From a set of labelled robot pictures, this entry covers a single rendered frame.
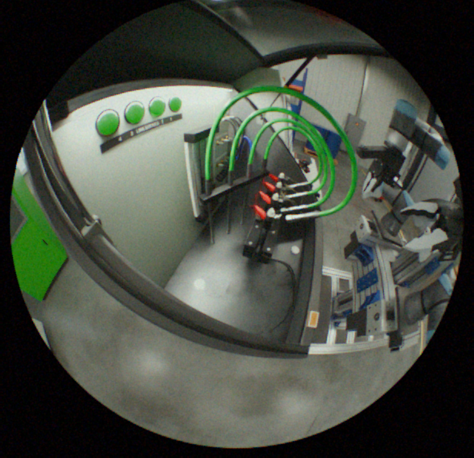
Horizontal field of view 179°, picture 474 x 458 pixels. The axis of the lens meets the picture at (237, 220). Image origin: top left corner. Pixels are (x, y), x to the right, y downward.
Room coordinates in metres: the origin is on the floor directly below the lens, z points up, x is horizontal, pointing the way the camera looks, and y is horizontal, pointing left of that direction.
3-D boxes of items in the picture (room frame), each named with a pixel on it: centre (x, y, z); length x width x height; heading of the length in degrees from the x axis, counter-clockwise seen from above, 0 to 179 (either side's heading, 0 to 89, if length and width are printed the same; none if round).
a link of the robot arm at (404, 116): (0.33, -0.43, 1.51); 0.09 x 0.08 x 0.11; 115
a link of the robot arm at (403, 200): (0.40, -0.88, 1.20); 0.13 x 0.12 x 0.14; 25
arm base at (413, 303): (-0.08, -0.77, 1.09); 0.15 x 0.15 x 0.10
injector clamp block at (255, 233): (0.42, -0.13, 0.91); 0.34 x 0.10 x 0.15; 163
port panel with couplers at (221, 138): (0.61, 0.09, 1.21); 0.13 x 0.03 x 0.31; 163
